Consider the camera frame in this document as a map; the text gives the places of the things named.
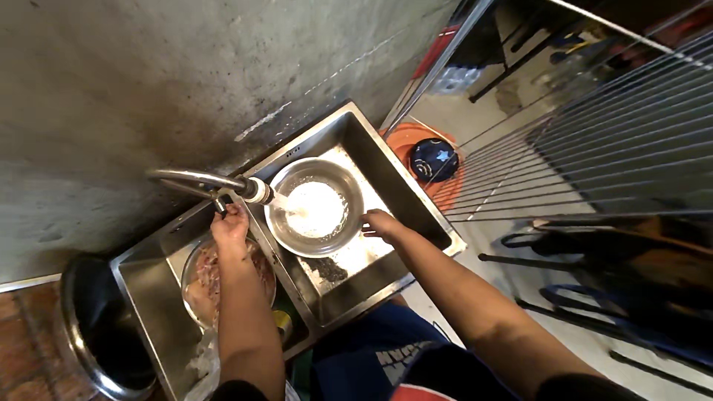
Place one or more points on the person's right hand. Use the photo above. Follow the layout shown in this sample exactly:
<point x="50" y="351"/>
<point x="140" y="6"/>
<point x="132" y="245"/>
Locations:
<point x="382" y="223"/>

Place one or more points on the person's left hand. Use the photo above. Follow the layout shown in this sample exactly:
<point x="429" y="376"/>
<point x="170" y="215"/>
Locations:
<point x="229" y="225"/>

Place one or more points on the person's right fingers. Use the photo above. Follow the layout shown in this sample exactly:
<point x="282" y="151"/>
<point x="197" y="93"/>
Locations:
<point x="370" y="224"/>

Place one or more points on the person's left fingers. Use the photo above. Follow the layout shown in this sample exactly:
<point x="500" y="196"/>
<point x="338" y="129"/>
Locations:
<point x="236" y="210"/>

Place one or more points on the person's left thumb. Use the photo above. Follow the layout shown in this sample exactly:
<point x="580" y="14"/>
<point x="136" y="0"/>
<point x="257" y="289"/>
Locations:
<point x="216" y="219"/>

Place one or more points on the metal faucet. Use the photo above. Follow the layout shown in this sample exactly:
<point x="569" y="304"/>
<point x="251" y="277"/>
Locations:
<point x="209" y="178"/>

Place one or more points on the person's right forearm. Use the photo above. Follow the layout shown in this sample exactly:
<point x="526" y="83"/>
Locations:
<point x="473" y="295"/>

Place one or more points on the person's left forearm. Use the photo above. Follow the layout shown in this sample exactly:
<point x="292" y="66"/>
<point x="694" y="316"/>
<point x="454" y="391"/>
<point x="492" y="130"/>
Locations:
<point x="242" y="312"/>

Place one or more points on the round stainless steel bowl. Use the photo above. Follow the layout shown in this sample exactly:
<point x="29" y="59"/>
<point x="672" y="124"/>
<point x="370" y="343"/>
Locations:
<point x="278" y="229"/>

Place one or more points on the stainless steel double sink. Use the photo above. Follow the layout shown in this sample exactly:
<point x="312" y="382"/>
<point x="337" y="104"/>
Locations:
<point x="390" y="178"/>

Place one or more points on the pile of raw meat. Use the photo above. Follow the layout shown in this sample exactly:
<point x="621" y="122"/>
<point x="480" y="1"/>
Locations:
<point x="208" y="278"/>

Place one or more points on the dark blue star-patterned object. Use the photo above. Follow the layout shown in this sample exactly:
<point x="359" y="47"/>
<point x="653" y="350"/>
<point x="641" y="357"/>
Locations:
<point x="431" y="161"/>

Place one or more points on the round bowl with silver rim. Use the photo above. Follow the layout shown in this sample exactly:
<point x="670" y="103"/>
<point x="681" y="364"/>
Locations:
<point x="188" y="303"/>

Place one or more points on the orange plastic basin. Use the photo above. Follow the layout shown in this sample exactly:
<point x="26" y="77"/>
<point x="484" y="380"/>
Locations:
<point x="398" y="139"/>

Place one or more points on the yellow round object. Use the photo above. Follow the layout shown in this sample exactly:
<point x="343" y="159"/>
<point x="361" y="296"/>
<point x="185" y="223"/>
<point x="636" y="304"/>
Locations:
<point x="282" y="319"/>

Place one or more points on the person's body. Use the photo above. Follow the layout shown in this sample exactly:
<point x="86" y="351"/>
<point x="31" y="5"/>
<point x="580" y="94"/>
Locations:
<point x="356" y="356"/>

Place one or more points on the large black round pan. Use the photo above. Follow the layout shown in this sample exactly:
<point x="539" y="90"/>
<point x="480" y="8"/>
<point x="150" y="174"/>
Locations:
<point x="111" y="312"/>

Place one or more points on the translucent plastic bag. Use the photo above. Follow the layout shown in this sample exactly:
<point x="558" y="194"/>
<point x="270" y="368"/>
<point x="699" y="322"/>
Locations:
<point x="205" y="367"/>

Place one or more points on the pack of clear bottles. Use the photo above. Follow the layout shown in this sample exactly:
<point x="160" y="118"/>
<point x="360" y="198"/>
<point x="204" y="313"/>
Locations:
<point x="458" y="79"/>

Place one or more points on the red object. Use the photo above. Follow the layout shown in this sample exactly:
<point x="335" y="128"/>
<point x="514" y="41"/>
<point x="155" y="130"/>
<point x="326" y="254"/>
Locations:
<point x="435" y="51"/>

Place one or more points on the black table with thin legs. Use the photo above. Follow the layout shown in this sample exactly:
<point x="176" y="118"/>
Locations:
<point x="479" y="42"/>

